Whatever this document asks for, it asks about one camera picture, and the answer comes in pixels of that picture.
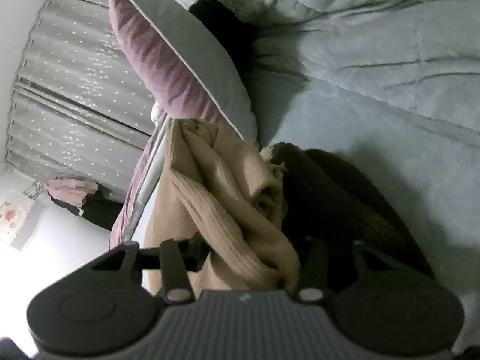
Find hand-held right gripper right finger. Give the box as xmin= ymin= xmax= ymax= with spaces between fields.
xmin=296 ymin=236 xmax=407 ymax=304

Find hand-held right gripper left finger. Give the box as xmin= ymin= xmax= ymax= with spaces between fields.
xmin=89 ymin=238 xmax=211 ymax=304

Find tan knit sweater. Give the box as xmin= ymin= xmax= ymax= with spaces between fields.
xmin=143 ymin=117 xmax=301 ymax=294

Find black hanging clothes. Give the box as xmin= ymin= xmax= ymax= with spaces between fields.
xmin=48 ymin=191 xmax=126 ymax=232

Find dark brown garment cream trim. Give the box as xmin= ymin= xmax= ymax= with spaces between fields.
xmin=262 ymin=142 xmax=437 ymax=280

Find pink hanging garment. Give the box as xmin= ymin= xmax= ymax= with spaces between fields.
xmin=47 ymin=178 xmax=99 ymax=208

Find grey-blue bed sheet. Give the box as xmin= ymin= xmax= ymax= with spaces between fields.
xmin=127 ymin=79 xmax=480 ymax=346

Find white bag with red print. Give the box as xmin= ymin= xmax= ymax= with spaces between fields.
xmin=0 ymin=188 xmax=35 ymax=251

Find grey star-print curtain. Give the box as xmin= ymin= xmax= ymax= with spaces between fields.
xmin=4 ymin=0 xmax=166 ymax=199

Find pink velvet pillow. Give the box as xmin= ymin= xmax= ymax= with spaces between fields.
xmin=108 ymin=0 xmax=259 ymax=147

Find grey pillow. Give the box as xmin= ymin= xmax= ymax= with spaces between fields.
xmin=129 ymin=0 xmax=480 ymax=136

